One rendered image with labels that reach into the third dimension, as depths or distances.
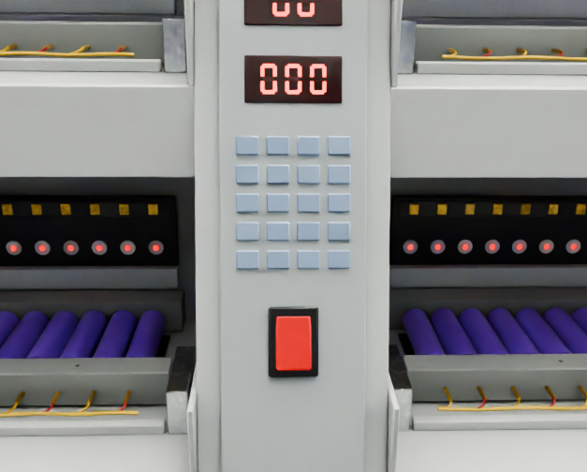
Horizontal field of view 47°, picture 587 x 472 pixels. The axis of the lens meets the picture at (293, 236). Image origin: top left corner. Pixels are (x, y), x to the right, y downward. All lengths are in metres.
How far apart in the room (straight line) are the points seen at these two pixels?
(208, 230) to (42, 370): 0.15
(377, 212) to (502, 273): 0.22
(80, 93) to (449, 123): 0.18
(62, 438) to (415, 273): 0.27
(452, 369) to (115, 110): 0.24
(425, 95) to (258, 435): 0.18
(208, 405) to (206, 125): 0.14
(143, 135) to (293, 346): 0.12
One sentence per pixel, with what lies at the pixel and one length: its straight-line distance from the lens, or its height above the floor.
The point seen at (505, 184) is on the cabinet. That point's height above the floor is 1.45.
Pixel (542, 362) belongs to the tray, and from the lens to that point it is 0.44.
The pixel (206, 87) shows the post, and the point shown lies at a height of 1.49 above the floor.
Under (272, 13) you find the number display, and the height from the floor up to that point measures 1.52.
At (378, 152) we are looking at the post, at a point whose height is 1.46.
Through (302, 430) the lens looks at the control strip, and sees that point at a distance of 0.34.
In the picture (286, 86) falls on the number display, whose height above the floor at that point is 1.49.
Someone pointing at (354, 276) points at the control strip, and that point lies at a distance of 0.33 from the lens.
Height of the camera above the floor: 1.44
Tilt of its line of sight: 3 degrees down
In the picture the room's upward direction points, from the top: straight up
